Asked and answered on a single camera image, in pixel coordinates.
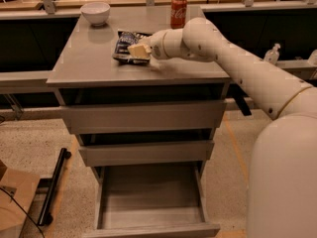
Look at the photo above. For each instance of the black floor stand left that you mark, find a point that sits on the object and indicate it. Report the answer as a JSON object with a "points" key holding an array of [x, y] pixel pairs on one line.
{"points": [[50, 184]]}

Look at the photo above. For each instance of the open bottom grey drawer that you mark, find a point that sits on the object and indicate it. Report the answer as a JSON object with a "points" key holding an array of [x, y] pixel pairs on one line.
{"points": [[151, 201]]}

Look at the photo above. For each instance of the blue chip bag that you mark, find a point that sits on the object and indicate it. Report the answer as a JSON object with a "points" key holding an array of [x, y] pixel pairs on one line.
{"points": [[121, 53]]}

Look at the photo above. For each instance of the grey drawer cabinet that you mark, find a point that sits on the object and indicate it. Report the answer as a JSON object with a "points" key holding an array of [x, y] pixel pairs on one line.
{"points": [[86, 74]]}

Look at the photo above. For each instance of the red cola can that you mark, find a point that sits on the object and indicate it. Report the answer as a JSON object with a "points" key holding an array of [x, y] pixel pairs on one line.
{"points": [[178, 13]]}

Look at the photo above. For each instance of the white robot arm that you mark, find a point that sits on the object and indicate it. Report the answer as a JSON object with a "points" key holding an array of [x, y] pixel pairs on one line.
{"points": [[282, 193]]}

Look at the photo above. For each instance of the cardboard box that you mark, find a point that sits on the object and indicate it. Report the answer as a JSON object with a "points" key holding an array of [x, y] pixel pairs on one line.
{"points": [[17, 191]]}

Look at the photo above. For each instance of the top grey drawer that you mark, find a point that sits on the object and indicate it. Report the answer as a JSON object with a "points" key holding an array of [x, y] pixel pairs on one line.
{"points": [[142, 117]]}

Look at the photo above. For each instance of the white bowl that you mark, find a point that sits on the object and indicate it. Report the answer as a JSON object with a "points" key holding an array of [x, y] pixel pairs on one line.
{"points": [[96, 13]]}

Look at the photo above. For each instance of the middle grey drawer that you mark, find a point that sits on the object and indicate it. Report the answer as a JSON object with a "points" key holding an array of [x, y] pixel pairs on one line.
{"points": [[147, 153]]}

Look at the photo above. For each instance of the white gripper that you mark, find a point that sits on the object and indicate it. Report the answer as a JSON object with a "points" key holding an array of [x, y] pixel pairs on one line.
{"points": [[156, 46]]}

